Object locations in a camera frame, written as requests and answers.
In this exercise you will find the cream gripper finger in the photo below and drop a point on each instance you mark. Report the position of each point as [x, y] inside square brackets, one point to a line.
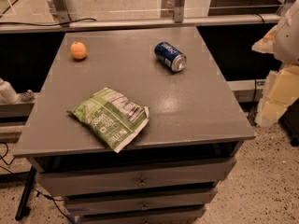
[265, 44]
[280, 90]

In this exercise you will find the blue pepsi can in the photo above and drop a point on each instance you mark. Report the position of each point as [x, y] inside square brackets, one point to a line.
[170, 56]

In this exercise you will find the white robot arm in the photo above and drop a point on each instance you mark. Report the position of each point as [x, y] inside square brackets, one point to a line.
[286, 41]

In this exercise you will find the grey drawer cabinet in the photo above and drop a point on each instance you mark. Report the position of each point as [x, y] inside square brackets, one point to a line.
[193, 113]

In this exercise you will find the green chip bag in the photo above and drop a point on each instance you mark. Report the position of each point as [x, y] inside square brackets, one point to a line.
[112, 117]

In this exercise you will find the bottom grey drawer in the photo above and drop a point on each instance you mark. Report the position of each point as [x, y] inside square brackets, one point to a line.
[154, 216]

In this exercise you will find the grey drawer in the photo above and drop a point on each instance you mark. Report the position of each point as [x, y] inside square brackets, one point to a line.
[136, 177]
[132, 201]
[154, 216]

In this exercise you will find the orange fruit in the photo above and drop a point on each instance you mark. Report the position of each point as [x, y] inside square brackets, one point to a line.
[78, 50]

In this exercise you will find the top grey drawer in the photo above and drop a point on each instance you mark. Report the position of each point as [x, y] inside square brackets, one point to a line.
[136, 177]

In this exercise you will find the middle grey drawer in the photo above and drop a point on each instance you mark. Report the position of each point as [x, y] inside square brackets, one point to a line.
[132, 201]

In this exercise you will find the white pipe fitting left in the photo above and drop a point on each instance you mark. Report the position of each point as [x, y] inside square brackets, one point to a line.
[7, 92]

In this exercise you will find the black metal leg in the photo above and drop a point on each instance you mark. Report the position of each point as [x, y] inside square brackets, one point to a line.
[28, 185]

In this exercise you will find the left metal post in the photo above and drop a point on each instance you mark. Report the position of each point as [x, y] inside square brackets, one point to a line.
[67, 10]

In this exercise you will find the horizontal metal rail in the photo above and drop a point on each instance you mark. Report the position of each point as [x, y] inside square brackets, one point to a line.
[90, 25]

